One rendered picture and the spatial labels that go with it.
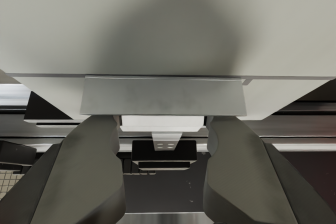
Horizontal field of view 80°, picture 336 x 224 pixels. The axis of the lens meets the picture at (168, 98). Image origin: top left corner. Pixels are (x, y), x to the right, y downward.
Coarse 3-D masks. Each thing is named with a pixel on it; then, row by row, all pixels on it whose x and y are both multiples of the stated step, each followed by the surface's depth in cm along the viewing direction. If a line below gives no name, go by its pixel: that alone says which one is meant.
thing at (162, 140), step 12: (156, 132) 23; (168, 132) 23; (180, 132) 23; (132, 144) 37; (144, 144) 37; (156, 144) 30; (168, 144) 30; (180, 144) 37; (192, 144) 37; (132, 156) 36; (144, 156) 36; (156, 156) 36; (168, 156) 37; (180, 156) 37; (192, 156) 37; (144, 168) 37; (156, 168) 37; (168, 168) 38; (180, 168) 38
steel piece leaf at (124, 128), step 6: (120, 126) 21; (126, 126) 21; (132, 126) 21; (138, 126) 21; (144, 126) 21; (150, 126) 21; (156, 126) 21; (162, 126) 21; (168, 126) 21; (174, 126) 21; (180, 126) 21; (186, 126) 21; (192, 126) 21; (198, 126) 21
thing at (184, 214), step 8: (128, 216) 18; (136, 216) 18; (144, 216) 18; (152, 216) 18; (160, 216) 18; (168, 216) 18; (176, 216) 18; (184, 216) 18; (192, 216) 18; (200, 216) 18
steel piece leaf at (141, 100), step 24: (96, 96) 10; (120, 96) 10; (144, 96) 10; (168, 96) 11; (192, 96) 11; (216, 96) 11; (240, 96) 11; (144, 120) 19; (168, 120) 19; (192, 120) 19
